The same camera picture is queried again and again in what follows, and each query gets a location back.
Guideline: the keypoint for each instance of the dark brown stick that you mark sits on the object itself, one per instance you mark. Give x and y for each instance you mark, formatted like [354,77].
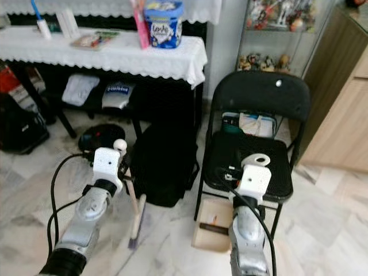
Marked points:
[214,228]

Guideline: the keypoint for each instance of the light wood cabinet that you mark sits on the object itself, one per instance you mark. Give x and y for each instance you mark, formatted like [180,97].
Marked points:
[339,121]

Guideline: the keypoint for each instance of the blue Love Letters tin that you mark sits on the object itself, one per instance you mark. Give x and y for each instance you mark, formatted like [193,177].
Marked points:
[164,29]

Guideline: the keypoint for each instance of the black folding chair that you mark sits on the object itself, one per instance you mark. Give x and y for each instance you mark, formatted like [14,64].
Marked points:
[259,92]

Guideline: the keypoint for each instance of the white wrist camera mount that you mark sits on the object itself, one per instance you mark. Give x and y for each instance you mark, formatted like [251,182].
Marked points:
[256,181]
[106,164]

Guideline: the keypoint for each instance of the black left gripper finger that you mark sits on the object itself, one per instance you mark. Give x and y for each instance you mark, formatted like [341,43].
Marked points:
[126,160]

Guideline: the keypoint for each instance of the colourful picture book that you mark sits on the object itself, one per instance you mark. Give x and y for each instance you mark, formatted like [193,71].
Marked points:
[95,40]

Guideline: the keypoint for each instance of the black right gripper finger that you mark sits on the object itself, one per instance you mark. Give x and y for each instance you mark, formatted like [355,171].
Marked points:
[234,159]

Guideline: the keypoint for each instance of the white lace dust cover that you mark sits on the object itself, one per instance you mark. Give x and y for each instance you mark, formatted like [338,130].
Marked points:
[92,8]

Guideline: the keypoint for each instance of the glass display cabinet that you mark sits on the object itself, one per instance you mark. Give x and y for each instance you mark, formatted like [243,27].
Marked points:
[287,40]

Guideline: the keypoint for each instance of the red toy figure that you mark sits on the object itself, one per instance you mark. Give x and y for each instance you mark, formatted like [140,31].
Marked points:
[256,15]

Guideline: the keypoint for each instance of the pink tall packet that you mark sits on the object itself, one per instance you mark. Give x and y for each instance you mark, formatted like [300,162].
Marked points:
[140,26]

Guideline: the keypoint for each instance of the small chibi figurine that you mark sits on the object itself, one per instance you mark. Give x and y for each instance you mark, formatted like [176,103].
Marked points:
[270,64]
[260,60]
[250,62]
[283,61]

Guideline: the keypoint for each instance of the dark green container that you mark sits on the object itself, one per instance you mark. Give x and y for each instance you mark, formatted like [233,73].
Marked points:
[231,123]

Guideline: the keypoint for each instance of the slim white box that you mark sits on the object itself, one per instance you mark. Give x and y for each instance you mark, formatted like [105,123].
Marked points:
[61,26]
[72,22]

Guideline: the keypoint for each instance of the large black backpack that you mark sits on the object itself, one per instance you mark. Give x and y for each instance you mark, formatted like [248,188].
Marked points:
[164,161]

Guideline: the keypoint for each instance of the white toy robot figure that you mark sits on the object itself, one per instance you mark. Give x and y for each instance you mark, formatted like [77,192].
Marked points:
[282,12]

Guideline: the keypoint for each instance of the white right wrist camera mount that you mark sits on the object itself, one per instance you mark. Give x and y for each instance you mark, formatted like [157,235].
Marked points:
[256,181]

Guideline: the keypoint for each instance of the white blue tissue box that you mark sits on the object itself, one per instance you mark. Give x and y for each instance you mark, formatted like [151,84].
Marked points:
[257,125]

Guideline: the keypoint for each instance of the white lace tablecloth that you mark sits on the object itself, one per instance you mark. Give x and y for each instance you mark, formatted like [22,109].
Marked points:
[121,56]

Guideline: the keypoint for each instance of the white padded bag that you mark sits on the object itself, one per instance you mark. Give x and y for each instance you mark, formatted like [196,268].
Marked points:
[79,90]

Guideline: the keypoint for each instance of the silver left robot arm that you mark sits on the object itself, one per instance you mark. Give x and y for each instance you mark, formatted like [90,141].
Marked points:
[92,210]

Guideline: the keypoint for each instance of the black soft bag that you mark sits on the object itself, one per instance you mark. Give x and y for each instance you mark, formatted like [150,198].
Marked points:
[23,126]

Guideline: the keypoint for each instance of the grey BitRobot bag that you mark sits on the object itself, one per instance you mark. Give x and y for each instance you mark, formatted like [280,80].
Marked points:
[118,96]

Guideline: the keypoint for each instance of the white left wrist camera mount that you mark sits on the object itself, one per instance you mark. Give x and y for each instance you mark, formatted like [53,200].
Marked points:
[106,164]

